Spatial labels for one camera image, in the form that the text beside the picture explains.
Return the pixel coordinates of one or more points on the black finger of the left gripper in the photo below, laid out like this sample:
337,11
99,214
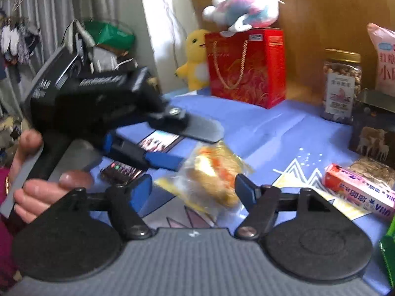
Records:
176,120

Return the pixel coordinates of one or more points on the person's left hand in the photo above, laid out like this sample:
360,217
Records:
36,195

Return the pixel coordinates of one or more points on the green bag in background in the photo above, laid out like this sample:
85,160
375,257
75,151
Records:
104,33

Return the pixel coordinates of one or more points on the yellow duck plush toy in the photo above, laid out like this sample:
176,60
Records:
195,70

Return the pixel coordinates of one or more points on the blue printed cloth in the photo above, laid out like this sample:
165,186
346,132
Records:
288,139

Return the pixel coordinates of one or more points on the white pink plush toy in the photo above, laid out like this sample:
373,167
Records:
237,16

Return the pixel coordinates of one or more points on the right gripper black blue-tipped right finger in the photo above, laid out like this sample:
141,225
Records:
302,234

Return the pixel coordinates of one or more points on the pink white candy box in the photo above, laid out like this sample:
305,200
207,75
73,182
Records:
354,188

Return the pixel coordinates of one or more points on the pink twisted-dough snack bag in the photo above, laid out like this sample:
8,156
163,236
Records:
383,40

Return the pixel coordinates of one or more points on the clear sesame cake packet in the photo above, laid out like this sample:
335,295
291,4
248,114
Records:
206,180

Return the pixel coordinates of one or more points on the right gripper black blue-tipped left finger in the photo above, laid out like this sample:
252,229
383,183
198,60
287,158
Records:
83,233

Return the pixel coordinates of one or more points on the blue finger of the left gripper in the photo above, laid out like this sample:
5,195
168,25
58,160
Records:
127,152

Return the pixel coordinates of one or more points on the red gift bag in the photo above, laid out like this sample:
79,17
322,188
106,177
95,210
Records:
248,66

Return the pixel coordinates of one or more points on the black sheep-print box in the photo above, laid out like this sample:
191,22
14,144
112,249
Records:
373,126

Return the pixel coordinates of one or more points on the green leafy snack bag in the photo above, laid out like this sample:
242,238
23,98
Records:
387,248

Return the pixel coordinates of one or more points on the nut jar gold lid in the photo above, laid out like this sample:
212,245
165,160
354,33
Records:
342,73

